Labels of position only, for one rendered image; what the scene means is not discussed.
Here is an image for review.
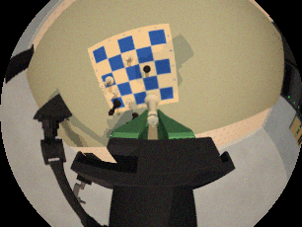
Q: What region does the blue and cream checkered board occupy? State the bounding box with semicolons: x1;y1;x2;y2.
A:
88;24;179;113

